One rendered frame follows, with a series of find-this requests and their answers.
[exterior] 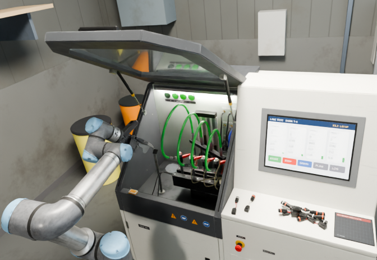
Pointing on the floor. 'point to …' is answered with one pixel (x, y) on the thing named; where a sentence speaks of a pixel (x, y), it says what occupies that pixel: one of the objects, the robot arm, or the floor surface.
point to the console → (323, 103)
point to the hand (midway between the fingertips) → (147, 145)
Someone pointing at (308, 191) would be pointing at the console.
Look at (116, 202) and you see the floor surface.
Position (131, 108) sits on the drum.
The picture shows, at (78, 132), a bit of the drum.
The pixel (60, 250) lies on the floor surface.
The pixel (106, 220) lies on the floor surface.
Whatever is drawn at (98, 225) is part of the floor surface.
